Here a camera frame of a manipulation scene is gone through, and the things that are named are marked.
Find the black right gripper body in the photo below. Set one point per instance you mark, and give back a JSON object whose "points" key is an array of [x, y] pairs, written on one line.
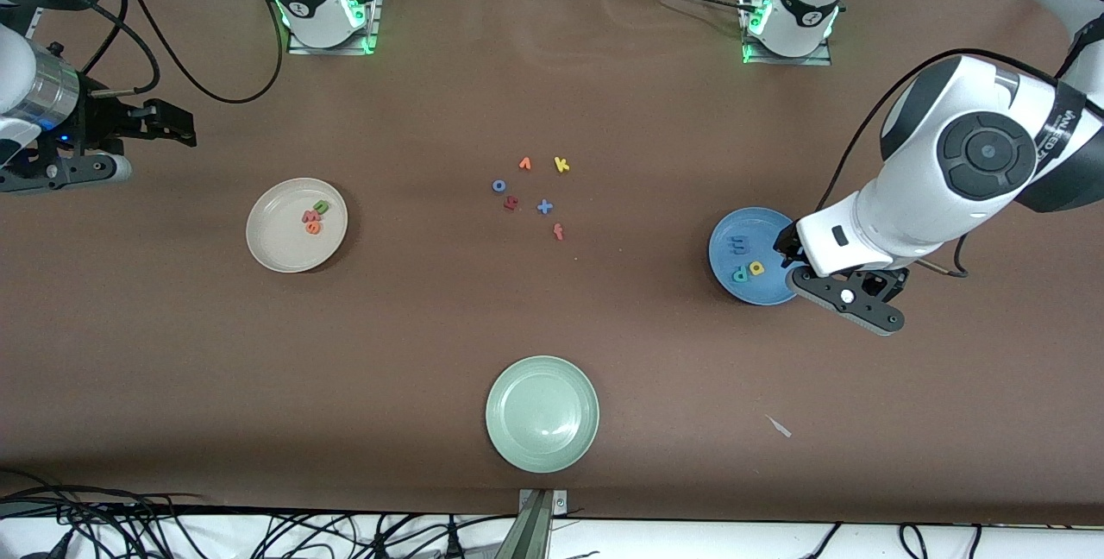
{"points": [[97, 123]]}

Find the blue letter m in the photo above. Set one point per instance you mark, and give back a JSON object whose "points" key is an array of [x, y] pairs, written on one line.
{"points": [[739, 240]]}

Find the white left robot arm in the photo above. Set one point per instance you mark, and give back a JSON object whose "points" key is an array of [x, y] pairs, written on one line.
{"points": [[949, 179]]}

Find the blue plate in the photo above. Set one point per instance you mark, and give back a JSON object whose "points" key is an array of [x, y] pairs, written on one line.
{"points": [[768, 231]]}

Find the beige plate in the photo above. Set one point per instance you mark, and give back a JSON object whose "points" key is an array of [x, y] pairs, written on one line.
{"points": [[276, 248]]}

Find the white paper scrap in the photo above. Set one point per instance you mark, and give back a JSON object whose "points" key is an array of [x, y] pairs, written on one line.
{"points": [[780, 427]]}

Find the brown table cover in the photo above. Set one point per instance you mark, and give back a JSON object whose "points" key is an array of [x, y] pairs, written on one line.
{"points": [[259, 369]]}

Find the green plate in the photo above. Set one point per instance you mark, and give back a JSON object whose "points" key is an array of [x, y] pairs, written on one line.
{"points": [[542, 412]]}

